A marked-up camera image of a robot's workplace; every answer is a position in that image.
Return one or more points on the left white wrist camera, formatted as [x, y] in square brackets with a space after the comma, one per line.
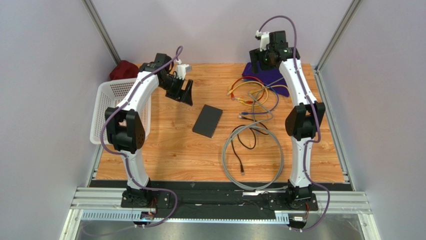
[182, 69]

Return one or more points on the dark red cloth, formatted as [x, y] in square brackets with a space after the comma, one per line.
[124, 70]

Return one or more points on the aluminium frame rail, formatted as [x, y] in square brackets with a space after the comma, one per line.
[104, 204]

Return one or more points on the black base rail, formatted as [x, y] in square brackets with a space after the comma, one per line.
[216, 200]

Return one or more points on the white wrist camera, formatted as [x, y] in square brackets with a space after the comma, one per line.
[264, 38]
[182, 69]

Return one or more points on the purple cloth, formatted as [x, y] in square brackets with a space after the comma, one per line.
[272, 76]

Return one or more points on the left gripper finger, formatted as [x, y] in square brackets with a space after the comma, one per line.
[175, 97]
[187, 93]

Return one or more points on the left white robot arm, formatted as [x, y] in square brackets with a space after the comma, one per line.
[124, 128]

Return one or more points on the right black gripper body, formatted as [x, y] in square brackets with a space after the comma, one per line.
[257, 55]

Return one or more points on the white plastic basket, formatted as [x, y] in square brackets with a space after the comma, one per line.
[110, 94]

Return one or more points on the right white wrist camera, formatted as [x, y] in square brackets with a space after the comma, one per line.
[264, 38]

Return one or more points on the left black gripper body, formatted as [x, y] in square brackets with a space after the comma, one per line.
[174, 84]

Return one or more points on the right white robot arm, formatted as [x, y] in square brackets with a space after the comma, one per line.
[304, 121]

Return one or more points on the black network switch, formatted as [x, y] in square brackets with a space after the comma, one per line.
[207, 121]

